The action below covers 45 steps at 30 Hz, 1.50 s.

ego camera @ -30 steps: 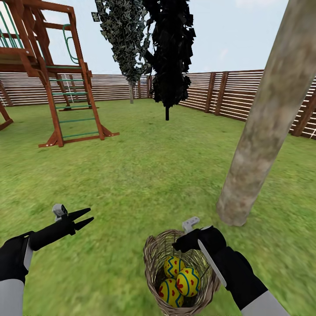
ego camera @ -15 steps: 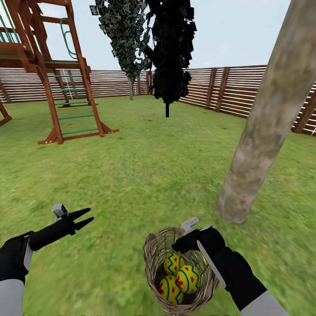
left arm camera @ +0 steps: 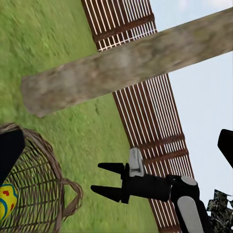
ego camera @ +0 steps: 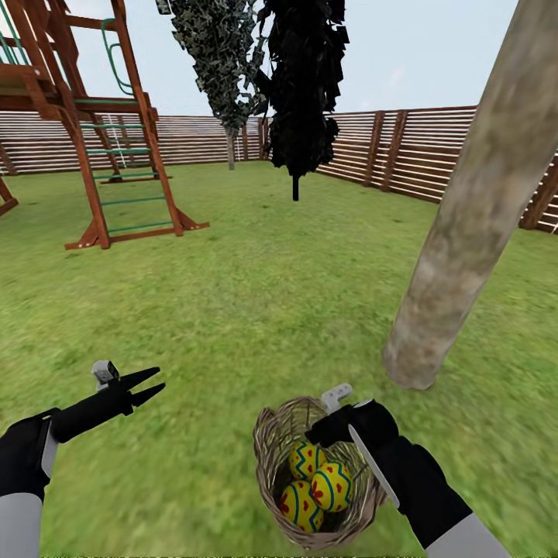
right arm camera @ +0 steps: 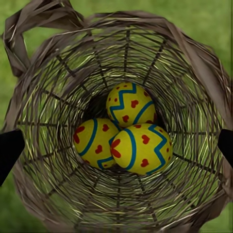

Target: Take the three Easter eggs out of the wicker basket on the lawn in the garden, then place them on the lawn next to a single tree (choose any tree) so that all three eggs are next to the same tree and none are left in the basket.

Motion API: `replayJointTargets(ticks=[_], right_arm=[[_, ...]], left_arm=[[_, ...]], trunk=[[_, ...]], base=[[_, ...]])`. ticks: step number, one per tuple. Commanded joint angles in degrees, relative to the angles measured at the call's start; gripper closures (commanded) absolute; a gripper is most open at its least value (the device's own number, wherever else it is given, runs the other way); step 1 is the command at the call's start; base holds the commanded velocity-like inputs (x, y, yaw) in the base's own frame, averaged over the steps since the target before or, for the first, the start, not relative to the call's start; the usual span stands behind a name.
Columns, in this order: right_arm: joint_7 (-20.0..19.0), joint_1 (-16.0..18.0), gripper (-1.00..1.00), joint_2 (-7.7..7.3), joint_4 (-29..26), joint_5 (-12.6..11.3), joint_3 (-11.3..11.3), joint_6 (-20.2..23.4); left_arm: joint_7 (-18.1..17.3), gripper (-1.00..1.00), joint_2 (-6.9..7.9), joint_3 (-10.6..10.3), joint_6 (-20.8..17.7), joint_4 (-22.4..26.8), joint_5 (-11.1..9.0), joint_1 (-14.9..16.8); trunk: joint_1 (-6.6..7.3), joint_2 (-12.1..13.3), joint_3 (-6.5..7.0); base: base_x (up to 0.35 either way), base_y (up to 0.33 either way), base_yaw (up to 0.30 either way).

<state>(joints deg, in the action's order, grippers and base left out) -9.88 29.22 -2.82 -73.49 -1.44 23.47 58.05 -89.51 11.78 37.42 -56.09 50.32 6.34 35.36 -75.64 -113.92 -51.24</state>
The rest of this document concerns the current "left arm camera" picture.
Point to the tree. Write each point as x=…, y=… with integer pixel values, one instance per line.
x=128, y=63
x=221, y=216

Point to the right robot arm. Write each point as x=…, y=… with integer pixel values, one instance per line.
x=185, y=194

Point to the wicker basket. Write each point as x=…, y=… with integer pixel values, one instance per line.
x=55, y=179

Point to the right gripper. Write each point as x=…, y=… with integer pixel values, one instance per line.
x=138, y=186

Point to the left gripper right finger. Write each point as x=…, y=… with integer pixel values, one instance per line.
x=225, y=144

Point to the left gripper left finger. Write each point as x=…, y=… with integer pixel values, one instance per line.
x=12, y=145

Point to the easter egg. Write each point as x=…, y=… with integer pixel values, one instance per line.
x=8, y=200

